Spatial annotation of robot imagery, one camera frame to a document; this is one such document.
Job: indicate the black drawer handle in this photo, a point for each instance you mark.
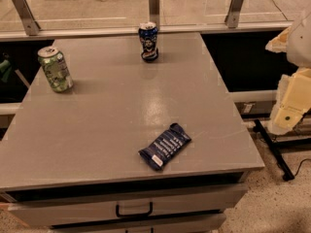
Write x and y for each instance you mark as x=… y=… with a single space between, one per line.
x=141 y=210

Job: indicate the black stand leg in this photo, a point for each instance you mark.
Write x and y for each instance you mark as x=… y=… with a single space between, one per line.
x=275 y=148

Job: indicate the middle metal bracket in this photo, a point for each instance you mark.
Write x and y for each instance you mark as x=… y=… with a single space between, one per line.
x=154 y=11

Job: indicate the green soda can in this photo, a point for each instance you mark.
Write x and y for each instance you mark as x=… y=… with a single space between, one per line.
x=55 y=68

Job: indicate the metal bracket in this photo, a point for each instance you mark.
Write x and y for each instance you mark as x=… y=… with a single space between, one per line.
x=154 y=11
x=233 y=14
x=30 y=25

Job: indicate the blue pepsi can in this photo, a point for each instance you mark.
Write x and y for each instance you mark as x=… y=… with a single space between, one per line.
x=148 y=37

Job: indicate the right metal bracket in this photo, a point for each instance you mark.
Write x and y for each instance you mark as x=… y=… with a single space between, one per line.
x=233 y=14

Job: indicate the blue rxbar wrapper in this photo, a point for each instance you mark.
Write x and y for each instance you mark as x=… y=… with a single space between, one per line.
x=166 y=145

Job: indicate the left metal bracket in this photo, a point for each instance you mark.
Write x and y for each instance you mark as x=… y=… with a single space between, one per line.
x=30 y=25

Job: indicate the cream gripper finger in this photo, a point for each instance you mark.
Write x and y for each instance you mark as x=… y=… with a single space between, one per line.
x=293 y=100
x=279 y=43

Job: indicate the grey drawer cabinet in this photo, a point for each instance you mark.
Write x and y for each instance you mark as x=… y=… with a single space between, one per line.
x=68 y=159

